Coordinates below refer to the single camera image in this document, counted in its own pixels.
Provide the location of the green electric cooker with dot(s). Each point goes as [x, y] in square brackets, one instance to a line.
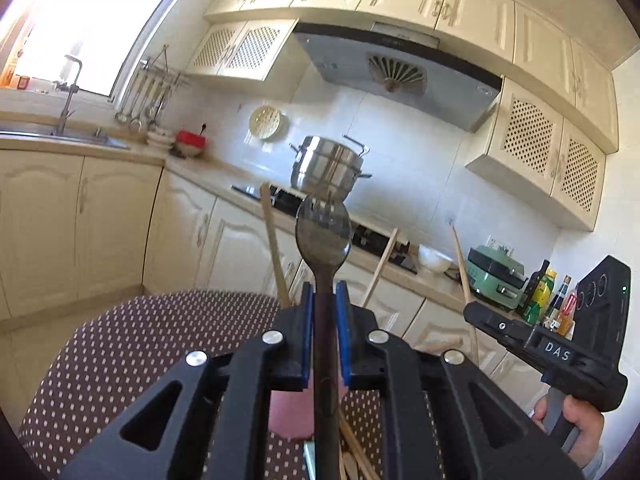
[495, 280]

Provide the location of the white ceramic bowl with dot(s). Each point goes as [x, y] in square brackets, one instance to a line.
[434, 259]

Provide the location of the large lattice door cabinet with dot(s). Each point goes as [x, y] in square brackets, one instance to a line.
[535, 145]

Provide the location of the cream perforated steamer plate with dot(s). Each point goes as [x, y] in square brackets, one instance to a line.
[265, 122]

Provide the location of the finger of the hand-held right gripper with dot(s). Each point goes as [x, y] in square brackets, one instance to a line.
[500, 327]

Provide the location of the dark oil bottle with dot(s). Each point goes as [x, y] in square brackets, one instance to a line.
[536, 275]

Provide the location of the dark soy sauce bottle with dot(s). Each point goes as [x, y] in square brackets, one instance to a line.
[560, 300]

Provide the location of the stack of white bowls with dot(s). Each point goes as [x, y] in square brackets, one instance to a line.
[159, 139]

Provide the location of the kitchen window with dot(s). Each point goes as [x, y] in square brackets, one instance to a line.
[90, 25]

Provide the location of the stainless steel sink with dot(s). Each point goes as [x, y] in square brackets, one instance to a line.
[75, 137]

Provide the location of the pink cup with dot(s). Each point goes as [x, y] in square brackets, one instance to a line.
[290, 415]

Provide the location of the patterned ceramic bowl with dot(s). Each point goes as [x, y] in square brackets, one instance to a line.
[187, 151]

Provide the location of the person's right hand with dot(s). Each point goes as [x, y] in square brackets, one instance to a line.
[587, 427]

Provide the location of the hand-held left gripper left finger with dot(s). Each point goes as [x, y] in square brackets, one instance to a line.
[307, 335]

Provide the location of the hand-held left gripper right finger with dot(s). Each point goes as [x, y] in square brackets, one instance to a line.
[342, 335]

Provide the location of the white double wall socket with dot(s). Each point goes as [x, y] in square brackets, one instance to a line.
[500, 245]

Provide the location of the orange bottle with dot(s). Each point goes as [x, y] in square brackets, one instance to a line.
[9, 72]

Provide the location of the stainless steel steamer pot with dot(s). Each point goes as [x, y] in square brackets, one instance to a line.
[325, 165]

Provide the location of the black gas stove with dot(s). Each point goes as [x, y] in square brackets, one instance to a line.
[370, 245]

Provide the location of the person's right forearm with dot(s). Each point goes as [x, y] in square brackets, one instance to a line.
[596, 466]

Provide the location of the yellow green bottle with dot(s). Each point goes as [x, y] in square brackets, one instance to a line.
[540, 300]

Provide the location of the small lattice door cabinet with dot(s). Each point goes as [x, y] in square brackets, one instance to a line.
[245, 47]

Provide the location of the grey range hood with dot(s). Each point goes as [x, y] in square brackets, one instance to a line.
[400, 75]

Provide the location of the metal wall utensil rack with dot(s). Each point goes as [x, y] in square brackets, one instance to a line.
[165, 72]

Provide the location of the red plastic container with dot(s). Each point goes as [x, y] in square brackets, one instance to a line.
[192, 137]

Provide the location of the cream upper cabinet row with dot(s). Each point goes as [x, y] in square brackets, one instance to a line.
[475, 10]

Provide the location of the metal sink faucet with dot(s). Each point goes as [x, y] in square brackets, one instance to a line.
[62, 110]

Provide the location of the dark metal spork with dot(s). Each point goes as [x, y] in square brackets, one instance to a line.
[322, 245]

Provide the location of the brown polka dot tablecloth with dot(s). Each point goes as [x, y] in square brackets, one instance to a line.
[125, 340]

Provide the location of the bunch of wooden chopsticks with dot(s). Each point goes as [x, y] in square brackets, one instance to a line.
[272, 240]

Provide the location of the small pink jar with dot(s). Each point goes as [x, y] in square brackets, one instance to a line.
[23, 82]

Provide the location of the beige stone countertop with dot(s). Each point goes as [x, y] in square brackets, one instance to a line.
[200, 170]

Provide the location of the single wooden chopstick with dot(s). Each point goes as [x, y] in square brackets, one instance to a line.
[460, 265]

